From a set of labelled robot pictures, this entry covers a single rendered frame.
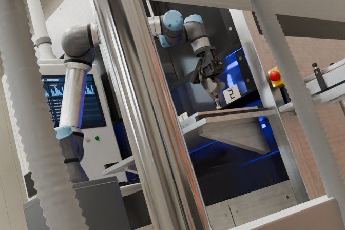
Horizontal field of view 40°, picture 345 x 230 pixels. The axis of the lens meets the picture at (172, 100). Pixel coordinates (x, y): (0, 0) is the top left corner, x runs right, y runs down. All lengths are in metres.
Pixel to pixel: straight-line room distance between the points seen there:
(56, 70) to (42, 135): 2.32
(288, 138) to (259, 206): 0.33
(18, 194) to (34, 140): 10.89
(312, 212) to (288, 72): 0.16
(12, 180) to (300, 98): 10.76
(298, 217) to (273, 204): 1.54
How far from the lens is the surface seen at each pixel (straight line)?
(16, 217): 11.07
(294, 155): 1.93
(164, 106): 0.43
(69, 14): 3.15
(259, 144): 1.95
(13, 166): 11.31
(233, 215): 2.18
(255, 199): 2.08
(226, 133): 1.83
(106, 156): 2.58
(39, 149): 0.31
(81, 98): 1.94
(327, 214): 0.53
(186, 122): 1.75
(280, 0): 0.76
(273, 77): 1.91
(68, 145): 1.75
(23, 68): 0.33
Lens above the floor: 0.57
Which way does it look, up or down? 14 degrees up
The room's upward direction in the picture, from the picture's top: 17 degrees counter-clockwise
